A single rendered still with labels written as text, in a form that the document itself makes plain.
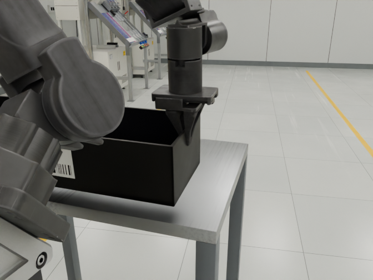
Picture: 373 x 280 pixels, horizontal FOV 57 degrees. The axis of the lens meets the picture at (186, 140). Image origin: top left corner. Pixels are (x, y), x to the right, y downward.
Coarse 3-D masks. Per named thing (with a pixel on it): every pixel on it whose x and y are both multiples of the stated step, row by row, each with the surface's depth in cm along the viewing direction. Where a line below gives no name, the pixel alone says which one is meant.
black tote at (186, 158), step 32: (0, 96) 82; (128, 128) 75; (160, 128) 72; (64, 160) 61; (96, 160) 59; (128, 160) 57; (160, 160) 55; (192, 160) 67; (96, 192) 62; (128, 192) 60; (160, 192) 58
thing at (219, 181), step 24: (216, 144) 103; (240, 144) 103; (216, 168) 88; (240, 168) 90; (72, 192) 77; (192, 192) 77; (216, 192) 77; (240, 192) 106; (72, 216) 73; (96, 216) 71; (120, 216) 69; (144, 216) 68; (168, 216) 68; (192, 216) 68; (216, 216) 68; (240, 216) 109; (72, 240) 137; (216, 240) 65; (240, 240) 113; (72, 264) 140; (216, 264) 68
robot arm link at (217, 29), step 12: (192, 0) 52; (144, 12) 56; (180, 12) 52; (192, 12) 53; (204, 12) 58; (156, 24) 55; (216, 24) 59; (216, 36) 58; (204, 48) 58; (216, 48) 60
